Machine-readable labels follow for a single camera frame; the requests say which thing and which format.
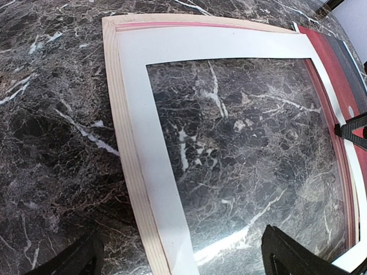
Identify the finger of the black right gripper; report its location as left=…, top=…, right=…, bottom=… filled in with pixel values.
left=334, top=113, right=366, bottom=150

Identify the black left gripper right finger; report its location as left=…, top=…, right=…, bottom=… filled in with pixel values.
left=261, top=225, right=358, bottom=275

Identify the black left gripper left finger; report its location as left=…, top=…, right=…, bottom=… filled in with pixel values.
left=27, top=231, right=103, bottom=274

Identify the red sunset photo print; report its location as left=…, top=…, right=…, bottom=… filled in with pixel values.
left=294, top=23, right=366, bottom=120

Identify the light wooden picture frame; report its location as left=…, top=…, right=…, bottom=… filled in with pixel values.
left=102, top=14, right=347, bottom=274

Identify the white photo mat board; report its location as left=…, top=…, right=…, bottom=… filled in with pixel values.
left=115, top=26, right=367, bottom=275

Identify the clear acrylic sheet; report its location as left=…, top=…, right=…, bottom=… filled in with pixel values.
left=147, top=58, right=349, bottom=274

